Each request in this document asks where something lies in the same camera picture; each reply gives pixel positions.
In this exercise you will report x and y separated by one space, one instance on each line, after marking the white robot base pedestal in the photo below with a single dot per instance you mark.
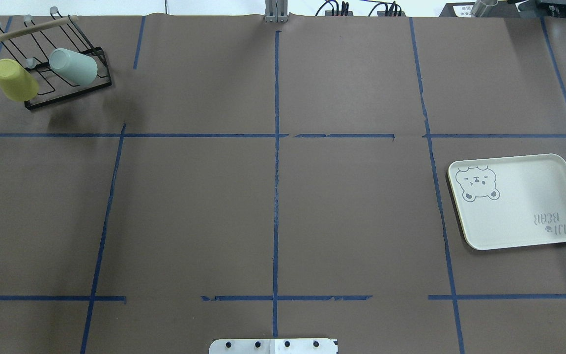
275 346

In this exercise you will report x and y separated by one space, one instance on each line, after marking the black wire cup rack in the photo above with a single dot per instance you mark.
32 45

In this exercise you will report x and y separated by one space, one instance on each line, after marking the silver aluminium frame post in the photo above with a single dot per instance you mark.
276 11

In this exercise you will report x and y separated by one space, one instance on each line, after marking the yellow plastic cup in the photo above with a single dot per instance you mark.
16 83

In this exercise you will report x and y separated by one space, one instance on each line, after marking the light green plastic cup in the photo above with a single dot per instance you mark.
74 66

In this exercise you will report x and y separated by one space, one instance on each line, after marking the silver metal cylinder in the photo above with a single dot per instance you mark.
482 8

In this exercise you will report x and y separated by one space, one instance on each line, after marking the cream bear print tray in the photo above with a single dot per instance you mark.
510 201

